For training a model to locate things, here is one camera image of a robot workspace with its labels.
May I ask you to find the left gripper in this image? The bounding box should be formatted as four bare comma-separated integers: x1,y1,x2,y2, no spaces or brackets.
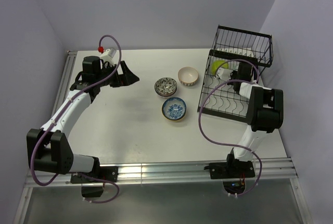
96,61,139,88

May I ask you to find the green square bowl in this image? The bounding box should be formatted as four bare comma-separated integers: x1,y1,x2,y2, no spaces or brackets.
211,60,228,76

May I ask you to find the white bowl pink interior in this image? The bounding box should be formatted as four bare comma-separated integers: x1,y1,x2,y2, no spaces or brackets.
178,67,199,86

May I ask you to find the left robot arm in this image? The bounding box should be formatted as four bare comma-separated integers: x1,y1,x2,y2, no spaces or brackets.
27,56,139,182

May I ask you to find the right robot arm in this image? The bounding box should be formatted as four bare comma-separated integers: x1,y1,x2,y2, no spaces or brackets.
225,62,284,177

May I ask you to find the leaf pattern bowl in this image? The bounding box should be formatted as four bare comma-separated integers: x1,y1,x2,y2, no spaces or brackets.
154,77,177,97

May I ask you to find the blue floral bowl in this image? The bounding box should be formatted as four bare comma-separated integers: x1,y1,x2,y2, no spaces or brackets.
161,97,187,121

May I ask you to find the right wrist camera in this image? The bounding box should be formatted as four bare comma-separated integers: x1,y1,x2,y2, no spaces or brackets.
215,67,233,81

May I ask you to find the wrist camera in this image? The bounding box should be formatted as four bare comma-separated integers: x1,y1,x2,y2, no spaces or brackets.
215,67,233,81
99,47,117,66

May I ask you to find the black wire dish rack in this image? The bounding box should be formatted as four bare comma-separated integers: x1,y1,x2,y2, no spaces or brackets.
198,26,273,122

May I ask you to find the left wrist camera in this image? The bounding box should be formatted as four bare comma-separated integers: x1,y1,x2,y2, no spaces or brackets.
99,47,117,66

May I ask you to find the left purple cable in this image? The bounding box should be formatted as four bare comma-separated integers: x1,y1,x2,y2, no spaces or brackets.
30,34,122,186

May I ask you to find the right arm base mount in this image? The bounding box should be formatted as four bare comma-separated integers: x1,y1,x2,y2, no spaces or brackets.
204,160,255,197

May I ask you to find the aluminium frame rail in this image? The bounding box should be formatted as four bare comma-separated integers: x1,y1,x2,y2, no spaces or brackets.
15,48,313,223

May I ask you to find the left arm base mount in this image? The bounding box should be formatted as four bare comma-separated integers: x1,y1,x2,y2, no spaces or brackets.
70,166,120,204

